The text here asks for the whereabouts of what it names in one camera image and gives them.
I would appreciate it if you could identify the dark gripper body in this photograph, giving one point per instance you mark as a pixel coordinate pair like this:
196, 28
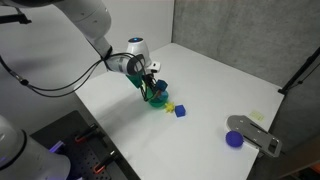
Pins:
136, 81

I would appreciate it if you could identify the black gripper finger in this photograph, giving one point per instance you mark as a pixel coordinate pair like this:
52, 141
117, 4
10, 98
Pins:
154, 85
144, 92

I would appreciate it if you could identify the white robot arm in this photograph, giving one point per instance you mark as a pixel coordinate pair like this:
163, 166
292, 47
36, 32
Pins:
90, 16

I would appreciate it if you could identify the green plastic bowl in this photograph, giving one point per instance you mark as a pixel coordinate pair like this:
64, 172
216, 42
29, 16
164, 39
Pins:
158, 101

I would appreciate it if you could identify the yellow star toy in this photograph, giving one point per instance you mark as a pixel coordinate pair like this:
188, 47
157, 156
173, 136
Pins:
169, 107

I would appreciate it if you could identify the blue toy block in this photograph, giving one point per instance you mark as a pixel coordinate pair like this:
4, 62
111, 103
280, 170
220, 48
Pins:
180, 110

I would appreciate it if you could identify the light green toy block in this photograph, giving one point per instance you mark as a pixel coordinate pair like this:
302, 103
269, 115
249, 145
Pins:
256, 115

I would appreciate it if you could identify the black orange clamp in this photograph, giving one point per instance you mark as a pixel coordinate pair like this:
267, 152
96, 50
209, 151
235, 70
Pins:
105, 162
86, 132

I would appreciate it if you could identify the black perforated breadboard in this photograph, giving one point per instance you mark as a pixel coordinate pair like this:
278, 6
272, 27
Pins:
83, 150

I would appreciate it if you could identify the purple round lid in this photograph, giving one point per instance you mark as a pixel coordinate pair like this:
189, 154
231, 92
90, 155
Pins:
234, 138

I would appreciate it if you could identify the grey metal plate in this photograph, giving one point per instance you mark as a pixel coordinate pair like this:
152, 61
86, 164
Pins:
256, 135

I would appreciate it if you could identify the black tripod stand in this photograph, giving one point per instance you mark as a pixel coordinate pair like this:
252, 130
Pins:
300, 71

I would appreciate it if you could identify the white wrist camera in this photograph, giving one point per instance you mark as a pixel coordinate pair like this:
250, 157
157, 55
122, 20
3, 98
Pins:
154, 66

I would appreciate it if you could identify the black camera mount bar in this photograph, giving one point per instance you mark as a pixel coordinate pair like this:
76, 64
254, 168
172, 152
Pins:
15, 18

